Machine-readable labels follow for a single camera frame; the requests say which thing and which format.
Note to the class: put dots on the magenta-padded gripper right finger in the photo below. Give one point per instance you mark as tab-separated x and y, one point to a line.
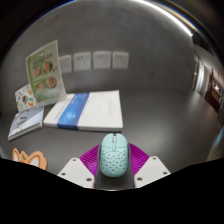
151	170

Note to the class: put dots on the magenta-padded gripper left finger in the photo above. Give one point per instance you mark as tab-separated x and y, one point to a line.
76	170

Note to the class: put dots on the mint green perforated computer mouse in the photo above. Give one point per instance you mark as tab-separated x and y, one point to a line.
114	156

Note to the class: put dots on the white book with blue stripe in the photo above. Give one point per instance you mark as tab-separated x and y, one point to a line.
96	111

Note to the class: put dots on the grey thin booklet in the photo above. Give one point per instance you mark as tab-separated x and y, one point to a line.
26	122

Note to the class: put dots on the small white patterned card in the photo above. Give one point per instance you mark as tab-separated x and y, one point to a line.
25	98

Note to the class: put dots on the green food leaflet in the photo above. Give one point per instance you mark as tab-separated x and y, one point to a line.
45	73

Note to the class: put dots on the white wall socket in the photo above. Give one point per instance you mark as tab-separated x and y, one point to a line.
102	59
65	64
120	60
82	61

